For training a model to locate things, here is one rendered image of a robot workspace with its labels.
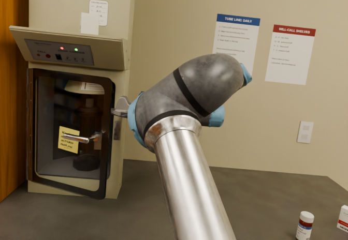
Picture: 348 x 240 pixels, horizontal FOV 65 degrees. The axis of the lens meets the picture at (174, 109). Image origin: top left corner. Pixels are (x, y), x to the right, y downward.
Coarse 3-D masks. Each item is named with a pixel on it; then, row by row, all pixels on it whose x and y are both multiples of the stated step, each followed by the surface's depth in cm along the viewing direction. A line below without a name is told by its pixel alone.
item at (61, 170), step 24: (48, 72) 87; (48, 96) 89; (72, 96) 86; (96, 96) 83; (48, 120) 90; (72, 120) 87; (96, 120) 84; (48, 144) 91; (96, 144) 86; (48, 168) 93; (72, 168) 90; (96, 168) 87; (72, 192) 91; (96, 192) 88
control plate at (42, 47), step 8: (32, 40) 80; (40, 40) 80; (32, 48) 83; (40, 48) 83; (48, 48) 82; (56, 48) 82; (64, 48) 82; (72, 48) 82; (80, 48) 82; (88, 48) 82; (32, 56) 86; (40, 56) 86; (64, 56) 85; (72, 56) 85; (80, 56) 85; (88, 56) 84; (80, 64) 88; (88, 64) 87
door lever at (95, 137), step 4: (64, 136) 83; (68, 136) 82; (72, 136) 82; (76, 136) 82; (80, 136) 82; (92, 136) 84; (96, 136) 85; (72, 140) 82; (76, 140) 82; (80, 140) 81; (84, 140) 81; (88, 140) 81; (96, 140) 85
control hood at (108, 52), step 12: (24, 36) 79; (36, 36) 79; (48, 36) 79; (60, 36) 78; (72, 36) 78; (84, 36) 78; (96, 36) 78; (108, 36) 79; (24, 48) 83; (96, 48) 82; (108, 48) 81; (120, 48) 81; (36, 60) 87; (96, 60) 86; (108, 60) 85; (120, 60) 85
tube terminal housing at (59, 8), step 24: (48, 0) 87; (72, 0) 87; (120, 0) 87; (48, 24) 88; (72, 24) 88; (120, 24) 89; (72, 72) 91; (96, 72) 91; (120, 72) 92; (120, 96) 93; (120, 120) 95; (120, 144) 96; (120, 168) 102; (48, 192) 99
